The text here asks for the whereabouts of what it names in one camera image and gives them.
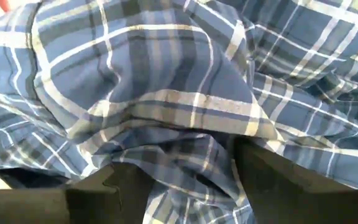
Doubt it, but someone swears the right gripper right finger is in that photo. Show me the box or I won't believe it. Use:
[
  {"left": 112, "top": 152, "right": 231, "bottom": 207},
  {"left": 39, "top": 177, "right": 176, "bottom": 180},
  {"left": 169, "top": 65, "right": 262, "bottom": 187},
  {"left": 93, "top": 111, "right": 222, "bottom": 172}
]
[{"left": 234, "top": 136, "right": 358, "bottom": 224}]

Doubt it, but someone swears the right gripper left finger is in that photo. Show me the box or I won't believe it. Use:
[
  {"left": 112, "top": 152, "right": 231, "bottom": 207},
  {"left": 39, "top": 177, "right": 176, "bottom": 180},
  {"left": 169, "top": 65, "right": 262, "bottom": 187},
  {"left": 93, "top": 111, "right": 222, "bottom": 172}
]
[{"left": 65, "top": 163, "right": 157, "bottom": 224}]

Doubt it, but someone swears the blue plaid shirt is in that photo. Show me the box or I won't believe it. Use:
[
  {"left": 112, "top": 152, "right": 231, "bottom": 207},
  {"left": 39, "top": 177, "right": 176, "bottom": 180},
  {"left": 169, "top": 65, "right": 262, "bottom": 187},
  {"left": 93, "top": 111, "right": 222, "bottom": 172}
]
[{"left": 0, "top": 0, "right": 358, "bottom": 224}]

